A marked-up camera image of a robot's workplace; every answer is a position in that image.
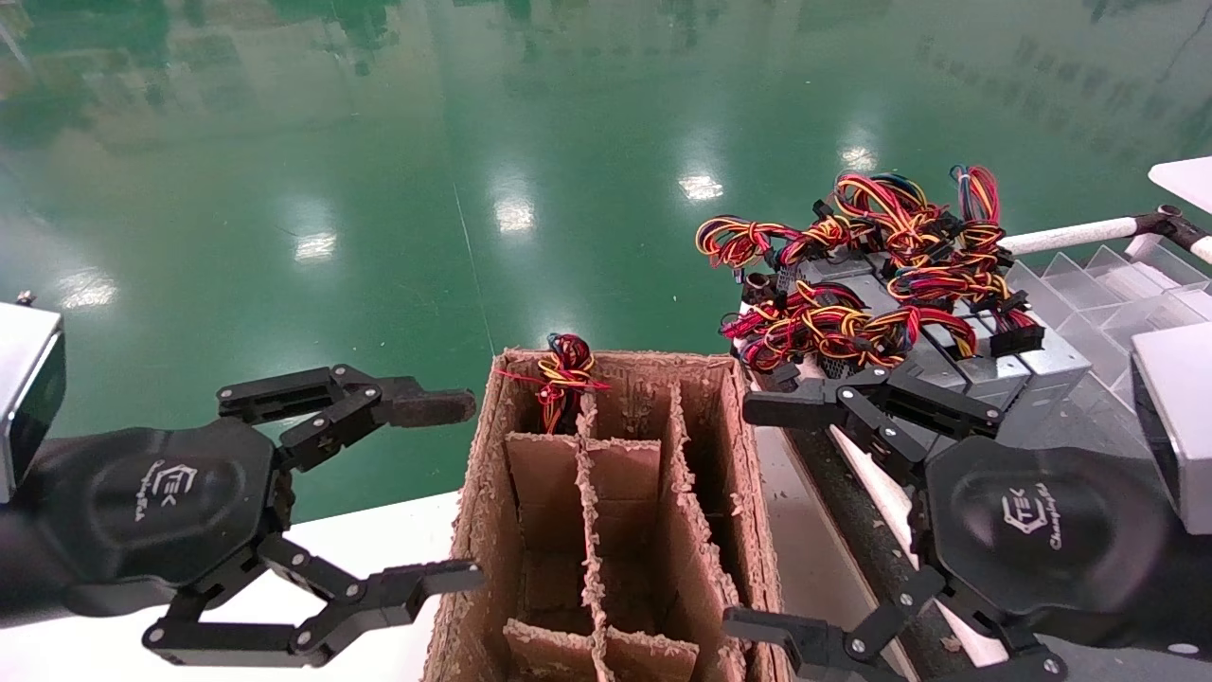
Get clear acrylic divided tray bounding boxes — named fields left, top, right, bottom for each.
left=1004, top=244, right=1212, bottom=456

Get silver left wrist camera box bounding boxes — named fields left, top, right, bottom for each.
left=0, top=292, right=67, bottom=505

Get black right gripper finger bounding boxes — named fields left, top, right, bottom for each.
left=742, top=365, right=1005, bottom=484

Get white work table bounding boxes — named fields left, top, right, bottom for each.
left=1149, top=156, right=1212, bottom=215

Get worn cardboard box with dividers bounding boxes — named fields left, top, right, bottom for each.
left=423, top=347, right=792, bottom=682

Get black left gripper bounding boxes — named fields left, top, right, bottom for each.
left=19, top=419, right=293, bottom=617

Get silver power supply colourful wires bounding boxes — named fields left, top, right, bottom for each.
left=895, top=163, right=1095, bottom=437
left=814, top=170, right=957, bottom=285
left=722, top=282, right=981, bottom=375
left=494, top=332, right=612, bottom=437
left=696, top=216, right=900, bottom=318

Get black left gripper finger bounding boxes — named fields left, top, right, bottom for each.
left=216, top=364, right=478, bottom=473
left=142, top=532, right=487, bottom=669

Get black padded frame bar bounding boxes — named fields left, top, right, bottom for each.
left=786, top=426, right=957, bottom=682

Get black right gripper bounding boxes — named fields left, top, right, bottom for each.
left=723, top=436, right=1212, bottom=682

